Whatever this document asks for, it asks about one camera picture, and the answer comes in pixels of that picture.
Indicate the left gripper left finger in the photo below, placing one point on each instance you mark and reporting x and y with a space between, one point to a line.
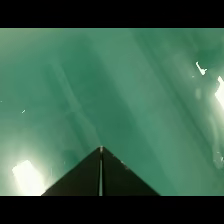
81 178

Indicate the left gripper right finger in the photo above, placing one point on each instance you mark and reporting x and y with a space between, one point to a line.
125 180

